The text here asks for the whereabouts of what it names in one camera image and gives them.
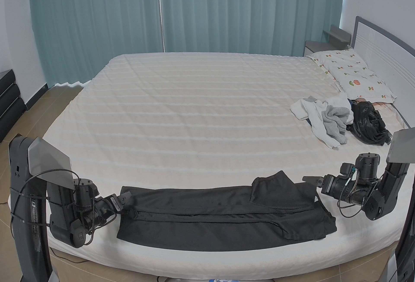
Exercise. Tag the black garment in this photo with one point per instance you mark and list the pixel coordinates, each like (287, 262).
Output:
(366, 122)

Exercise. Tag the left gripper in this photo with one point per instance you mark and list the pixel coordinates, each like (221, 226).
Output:
(120, 204)

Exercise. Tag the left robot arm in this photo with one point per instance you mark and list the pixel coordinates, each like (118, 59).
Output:
(58, 209)

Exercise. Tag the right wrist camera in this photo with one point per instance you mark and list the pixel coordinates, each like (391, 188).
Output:
(347, 170)

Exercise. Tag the pile of clothes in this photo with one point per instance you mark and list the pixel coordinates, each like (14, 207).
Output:
(330, 118)

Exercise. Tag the bed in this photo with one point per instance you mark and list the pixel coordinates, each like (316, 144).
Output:
(194, 105)

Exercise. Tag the black chest of drawers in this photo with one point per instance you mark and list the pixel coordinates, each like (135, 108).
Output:
(9, 102)

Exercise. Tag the white printed pillow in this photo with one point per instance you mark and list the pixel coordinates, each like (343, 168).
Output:
(353, 73)

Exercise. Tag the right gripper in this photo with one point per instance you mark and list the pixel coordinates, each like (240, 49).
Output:
(332, 186)

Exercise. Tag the black T-shirt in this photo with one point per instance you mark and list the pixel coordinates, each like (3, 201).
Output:
(210, 209)

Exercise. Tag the grey bedside table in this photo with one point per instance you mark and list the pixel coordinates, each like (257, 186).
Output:
(316, 46)

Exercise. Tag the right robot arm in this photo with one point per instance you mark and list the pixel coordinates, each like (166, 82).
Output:
(385, 196)

